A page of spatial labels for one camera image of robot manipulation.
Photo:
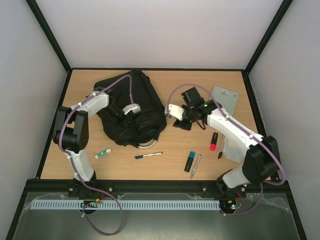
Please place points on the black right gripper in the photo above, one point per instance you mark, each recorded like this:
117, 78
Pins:
182, 122

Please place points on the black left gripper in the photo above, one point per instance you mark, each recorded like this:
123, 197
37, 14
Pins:
127, 119

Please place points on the black student bag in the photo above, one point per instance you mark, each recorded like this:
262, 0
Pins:
135, 114

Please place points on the grey notebook with barcode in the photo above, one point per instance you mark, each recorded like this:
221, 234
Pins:
226, 98

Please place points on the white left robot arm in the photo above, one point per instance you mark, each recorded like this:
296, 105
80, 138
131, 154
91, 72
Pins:
71, 132

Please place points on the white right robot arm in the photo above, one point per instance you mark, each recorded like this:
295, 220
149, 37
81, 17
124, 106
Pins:
258, 155

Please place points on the pink highlighter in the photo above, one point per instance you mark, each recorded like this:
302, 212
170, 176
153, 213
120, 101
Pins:
213, 143

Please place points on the blue highlighter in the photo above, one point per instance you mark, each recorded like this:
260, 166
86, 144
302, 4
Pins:
189, 161

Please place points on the blue whiteboard pen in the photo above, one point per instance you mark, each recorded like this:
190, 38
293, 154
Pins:
147, 155

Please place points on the green glue stick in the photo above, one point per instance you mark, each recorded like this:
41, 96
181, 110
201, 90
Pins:
102, 153

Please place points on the silver marker pen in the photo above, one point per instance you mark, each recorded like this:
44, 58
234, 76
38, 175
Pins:
195, 166

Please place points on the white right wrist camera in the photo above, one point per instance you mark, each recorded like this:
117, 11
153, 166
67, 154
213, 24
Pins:
175, 111

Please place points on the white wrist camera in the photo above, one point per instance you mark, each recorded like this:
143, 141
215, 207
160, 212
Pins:
133, 107
175, 111

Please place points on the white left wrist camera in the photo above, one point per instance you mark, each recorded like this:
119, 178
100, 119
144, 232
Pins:
133, 107

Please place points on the grey drawstring pouch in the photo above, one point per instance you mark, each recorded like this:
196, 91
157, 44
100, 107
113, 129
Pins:
231, 151

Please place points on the light blue cable duct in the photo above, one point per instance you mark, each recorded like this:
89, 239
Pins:
197, 205

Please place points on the black front mounting rail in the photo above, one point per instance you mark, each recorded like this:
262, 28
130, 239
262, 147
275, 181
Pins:
203, 188

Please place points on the black right frame post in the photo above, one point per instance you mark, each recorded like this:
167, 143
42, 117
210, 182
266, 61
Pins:
276, 20

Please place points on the black frame post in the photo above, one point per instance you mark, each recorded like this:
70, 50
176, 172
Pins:
276, 20
40, 18

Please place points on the black left frame post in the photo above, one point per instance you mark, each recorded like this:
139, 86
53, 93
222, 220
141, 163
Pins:
40, 18

